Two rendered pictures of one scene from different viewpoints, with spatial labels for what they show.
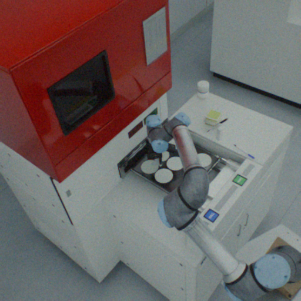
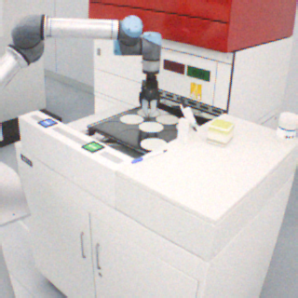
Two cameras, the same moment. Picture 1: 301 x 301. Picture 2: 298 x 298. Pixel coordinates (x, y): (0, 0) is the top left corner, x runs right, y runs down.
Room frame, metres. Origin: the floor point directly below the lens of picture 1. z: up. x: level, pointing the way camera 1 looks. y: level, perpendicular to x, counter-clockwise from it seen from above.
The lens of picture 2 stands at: (1.17, -1.51, 1.54)
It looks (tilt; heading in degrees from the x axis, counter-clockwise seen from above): 23 degrees down; 83
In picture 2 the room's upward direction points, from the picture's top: 4 degrees clockwise
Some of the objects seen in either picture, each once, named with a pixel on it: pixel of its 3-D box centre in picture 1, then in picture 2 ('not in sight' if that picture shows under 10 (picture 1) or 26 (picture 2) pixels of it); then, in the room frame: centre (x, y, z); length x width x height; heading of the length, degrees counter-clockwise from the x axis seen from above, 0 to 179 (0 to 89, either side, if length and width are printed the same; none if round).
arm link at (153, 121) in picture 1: (153, 127); (151, 46); (1.28, -0.03, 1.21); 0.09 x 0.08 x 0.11; 7
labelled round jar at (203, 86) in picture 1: (203, 90); (287, 128); (1.76, -0.37, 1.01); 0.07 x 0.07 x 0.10
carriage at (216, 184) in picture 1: (217, 187); not in sight; (1.11, -0.33, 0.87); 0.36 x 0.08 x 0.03; 136
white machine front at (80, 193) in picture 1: (120, 153); (152, 76); (1.31, 0.17, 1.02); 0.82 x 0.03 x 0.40; 136
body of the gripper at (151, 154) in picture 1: (154, 147); (150, 82); (1.28, -0.02, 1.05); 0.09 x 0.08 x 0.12; 86
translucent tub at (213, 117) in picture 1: (213, 119); (221, 132); (1.51, -0.38, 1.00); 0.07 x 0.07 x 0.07; 55
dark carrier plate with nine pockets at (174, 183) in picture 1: (175, 163); (151, 127); (1.29, -0.13, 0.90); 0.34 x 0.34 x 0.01; 46
